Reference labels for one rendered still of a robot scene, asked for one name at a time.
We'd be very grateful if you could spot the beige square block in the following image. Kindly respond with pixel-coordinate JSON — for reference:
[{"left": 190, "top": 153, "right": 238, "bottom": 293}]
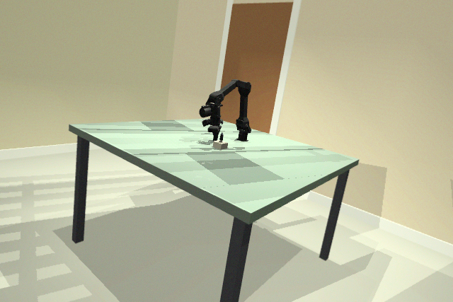
[{"left": 213, "top": 141, "right": 228, "bottom": 150}]

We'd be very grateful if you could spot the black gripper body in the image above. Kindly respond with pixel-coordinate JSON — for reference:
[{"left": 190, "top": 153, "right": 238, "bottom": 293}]
[{"left": 207, "top": 115, "right": 223, "bottom": 132}]

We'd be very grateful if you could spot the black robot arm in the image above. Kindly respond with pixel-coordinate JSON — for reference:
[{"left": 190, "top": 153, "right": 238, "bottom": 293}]
[{"left": 199, "top": 79, "right": 251, "bottom": 141}]

